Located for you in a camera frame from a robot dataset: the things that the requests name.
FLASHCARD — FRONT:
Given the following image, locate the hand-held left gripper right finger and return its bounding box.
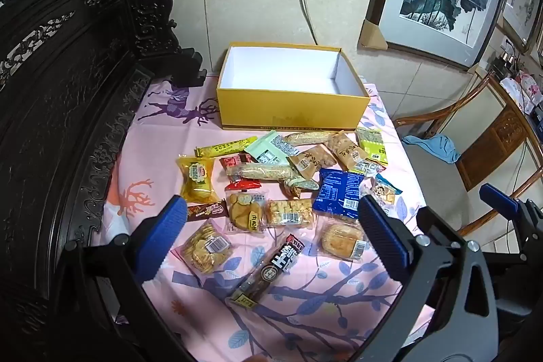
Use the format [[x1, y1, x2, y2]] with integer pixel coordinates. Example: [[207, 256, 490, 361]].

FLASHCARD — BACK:
[[352, 194, 499, 362]]

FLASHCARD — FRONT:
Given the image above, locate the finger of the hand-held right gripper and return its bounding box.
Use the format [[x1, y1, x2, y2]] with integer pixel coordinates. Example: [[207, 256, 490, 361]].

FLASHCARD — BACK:
[[479, 183, 543, 261]]

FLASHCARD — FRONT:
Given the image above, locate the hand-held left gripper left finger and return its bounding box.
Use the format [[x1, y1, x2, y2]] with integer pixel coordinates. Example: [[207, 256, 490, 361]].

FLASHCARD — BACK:
[[63, 196, 191, 362]]

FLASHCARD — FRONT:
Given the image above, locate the brown paper peanut packet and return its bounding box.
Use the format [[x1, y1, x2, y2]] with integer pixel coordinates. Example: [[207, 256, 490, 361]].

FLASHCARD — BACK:
[[287, 146, 337, 181], [326, 132, 370, 172]]

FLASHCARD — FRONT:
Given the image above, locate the yellow cardboard box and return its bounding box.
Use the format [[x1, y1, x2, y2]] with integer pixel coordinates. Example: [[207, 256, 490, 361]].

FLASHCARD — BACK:
[[216, 42, 372, 131]]

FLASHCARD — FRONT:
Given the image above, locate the light blue cartoon packet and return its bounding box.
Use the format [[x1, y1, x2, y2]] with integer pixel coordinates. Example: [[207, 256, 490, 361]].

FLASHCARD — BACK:
[[370, 174, 402, 215]]

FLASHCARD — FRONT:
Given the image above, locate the clear pastry packet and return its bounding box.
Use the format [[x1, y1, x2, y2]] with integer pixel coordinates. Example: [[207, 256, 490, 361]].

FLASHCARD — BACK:
[[317, 219, 369, 262]]

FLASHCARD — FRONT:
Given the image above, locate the clear round cracker packet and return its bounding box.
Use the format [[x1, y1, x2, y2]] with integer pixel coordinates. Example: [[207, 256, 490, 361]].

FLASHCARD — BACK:
[[175, 219, 234, 274]]

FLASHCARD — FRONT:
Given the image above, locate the brown chocolate bar packet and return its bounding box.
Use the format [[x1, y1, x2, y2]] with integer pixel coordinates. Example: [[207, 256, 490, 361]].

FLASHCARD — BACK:
[[187, 203, 226, 223]]

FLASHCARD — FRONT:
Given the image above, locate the wooden chair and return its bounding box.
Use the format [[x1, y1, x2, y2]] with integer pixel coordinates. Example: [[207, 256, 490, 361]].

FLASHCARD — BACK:
[[394, 71, 543, 252]]

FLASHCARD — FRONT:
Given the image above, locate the blue snack packet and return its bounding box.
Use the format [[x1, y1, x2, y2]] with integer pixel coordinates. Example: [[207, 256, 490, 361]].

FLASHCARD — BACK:
[[313, 169, 373, 221]]

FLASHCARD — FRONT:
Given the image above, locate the white labelled clear packet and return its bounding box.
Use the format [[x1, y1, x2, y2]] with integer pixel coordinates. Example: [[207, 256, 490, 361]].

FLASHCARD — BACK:
[[351, 159, 385, 177]]

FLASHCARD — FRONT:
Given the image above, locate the yellow chip packet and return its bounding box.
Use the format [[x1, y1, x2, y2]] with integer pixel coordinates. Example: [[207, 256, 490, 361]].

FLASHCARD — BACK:
[[177, 155, 220, 204]]

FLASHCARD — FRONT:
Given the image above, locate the blue cloth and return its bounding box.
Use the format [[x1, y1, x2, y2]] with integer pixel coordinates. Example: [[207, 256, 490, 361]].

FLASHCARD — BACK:
[[402, 134, 462, 164]]

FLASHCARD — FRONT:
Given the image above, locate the green seed packet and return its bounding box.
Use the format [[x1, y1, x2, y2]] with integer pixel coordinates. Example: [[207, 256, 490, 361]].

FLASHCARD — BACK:
[[355, 127, 389, 167]]

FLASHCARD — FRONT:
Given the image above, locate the clear biscuit packet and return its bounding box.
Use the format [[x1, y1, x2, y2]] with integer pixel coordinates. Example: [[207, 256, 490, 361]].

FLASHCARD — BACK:
[[226, 191, 269, 234]]

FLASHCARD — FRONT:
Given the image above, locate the striped clear snack packet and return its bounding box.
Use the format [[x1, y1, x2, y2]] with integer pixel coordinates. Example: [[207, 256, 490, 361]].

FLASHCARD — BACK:
[[283, 175, 320, 198]]

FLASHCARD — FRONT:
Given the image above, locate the clear cube cracker packet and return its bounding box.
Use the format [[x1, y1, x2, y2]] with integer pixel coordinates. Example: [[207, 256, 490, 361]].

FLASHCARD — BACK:
[[266, 198, 317, 229]]

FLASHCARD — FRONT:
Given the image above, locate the small bright red packet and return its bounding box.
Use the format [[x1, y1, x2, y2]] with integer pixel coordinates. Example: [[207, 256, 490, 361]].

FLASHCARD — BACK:
[[225, 180, 262, 192]]

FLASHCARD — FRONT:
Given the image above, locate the dark red snack packet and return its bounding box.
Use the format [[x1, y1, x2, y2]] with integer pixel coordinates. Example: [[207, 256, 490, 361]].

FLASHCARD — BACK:
[[219, 154, 252, 172]]

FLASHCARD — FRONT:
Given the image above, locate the pink printed tablecloth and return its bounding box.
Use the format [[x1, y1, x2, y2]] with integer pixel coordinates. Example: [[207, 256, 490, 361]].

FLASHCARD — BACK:
[[102, 76, 427, 362]]

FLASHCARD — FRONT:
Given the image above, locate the long yellow bar packet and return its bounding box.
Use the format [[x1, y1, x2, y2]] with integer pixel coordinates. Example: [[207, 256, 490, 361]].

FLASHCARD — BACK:
[[194, 137, 258, 158]]

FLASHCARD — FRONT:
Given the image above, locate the white pink patterned bag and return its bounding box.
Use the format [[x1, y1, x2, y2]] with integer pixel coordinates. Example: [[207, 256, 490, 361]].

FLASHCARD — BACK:
[[501, 71, 543, 112]]

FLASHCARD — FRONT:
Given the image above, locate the long black bar packet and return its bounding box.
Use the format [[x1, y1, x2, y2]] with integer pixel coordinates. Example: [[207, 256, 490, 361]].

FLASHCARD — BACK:
[[226, 234, 305, 310]]

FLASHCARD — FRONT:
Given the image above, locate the clear rice roll packet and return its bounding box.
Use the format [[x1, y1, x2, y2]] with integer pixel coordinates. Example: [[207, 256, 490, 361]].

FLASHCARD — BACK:
[[283, 132, 337, 147], [226, 164, 294, 182]]

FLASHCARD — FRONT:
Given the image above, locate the mint green packet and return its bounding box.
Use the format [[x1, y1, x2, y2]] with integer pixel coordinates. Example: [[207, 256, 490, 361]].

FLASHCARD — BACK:
[[245, 133, 300, 164]]

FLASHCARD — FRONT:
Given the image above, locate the dark carved wooden furniture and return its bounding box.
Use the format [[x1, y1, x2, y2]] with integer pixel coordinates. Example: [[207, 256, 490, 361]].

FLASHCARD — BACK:
[[0, 0, 208, 362]]

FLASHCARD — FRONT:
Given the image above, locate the brown cardboard box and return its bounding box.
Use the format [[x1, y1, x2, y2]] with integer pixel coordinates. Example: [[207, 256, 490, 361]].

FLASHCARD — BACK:
[[360, 20, 389, 50]]

